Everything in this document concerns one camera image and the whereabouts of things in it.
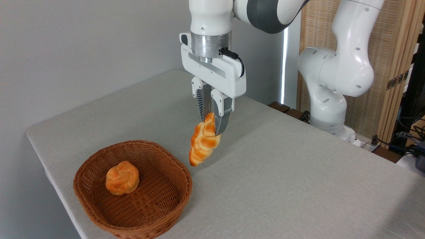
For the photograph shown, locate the brown wicker basket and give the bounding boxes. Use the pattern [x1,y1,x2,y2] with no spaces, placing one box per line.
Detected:
[73,140,193,239]

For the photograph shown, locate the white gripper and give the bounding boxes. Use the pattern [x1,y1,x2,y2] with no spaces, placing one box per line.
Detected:
[179,33,247,135]

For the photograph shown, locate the round knotted bread roll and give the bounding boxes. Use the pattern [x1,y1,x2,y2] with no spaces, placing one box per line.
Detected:
[106,161,140,196]

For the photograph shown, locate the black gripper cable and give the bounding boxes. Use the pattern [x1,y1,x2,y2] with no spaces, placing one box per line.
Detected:
[220,48,245,78]

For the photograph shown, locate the brass screen hinge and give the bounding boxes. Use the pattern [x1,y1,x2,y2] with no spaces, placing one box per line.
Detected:
[386,70,409,91]

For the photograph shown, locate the long braided bread loaf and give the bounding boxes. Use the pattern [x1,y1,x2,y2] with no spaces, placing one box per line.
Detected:
[189,112,221,167]

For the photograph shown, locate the black background cables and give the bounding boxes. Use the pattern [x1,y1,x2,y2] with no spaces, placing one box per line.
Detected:
[371,116,425,157]

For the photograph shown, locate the black vertical stand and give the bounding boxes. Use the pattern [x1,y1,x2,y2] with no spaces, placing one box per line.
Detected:
[397,32,425,141]

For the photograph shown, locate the bright vertical light strip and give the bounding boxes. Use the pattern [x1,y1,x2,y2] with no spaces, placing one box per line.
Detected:
[281,27,290,105]

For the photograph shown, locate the grey tablecloth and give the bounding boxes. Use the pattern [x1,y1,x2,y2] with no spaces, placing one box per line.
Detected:
[26,70,425,239]

